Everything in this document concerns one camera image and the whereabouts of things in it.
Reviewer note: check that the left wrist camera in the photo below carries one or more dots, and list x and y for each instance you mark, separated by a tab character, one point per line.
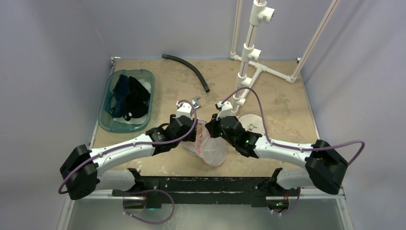
184	108

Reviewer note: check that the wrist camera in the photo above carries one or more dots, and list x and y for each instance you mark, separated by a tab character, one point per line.
184	108
224	109

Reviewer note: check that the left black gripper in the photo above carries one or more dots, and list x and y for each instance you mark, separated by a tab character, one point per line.
173	117

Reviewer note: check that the black bra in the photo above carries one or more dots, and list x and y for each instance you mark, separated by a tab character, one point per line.
137	100

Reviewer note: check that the teal plastic bin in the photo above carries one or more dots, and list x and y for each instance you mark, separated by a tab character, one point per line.
105	120

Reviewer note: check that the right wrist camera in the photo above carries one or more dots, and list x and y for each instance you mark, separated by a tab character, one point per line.
224	109

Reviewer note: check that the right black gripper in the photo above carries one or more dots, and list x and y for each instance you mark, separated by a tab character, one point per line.
211	127

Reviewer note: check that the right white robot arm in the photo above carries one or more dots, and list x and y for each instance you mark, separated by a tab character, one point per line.
318	164

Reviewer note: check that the light pink bra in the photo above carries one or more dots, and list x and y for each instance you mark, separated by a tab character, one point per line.
201	131

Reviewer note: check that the white PVC pipe rack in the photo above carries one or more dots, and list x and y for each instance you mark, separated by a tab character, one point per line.
250	68

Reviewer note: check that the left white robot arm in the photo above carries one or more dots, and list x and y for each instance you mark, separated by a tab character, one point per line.
85	170

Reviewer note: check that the white cloth garment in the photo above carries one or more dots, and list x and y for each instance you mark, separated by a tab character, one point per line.
136	121

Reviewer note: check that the red handled adjustable wrench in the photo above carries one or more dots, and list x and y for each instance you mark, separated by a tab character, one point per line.
195	102

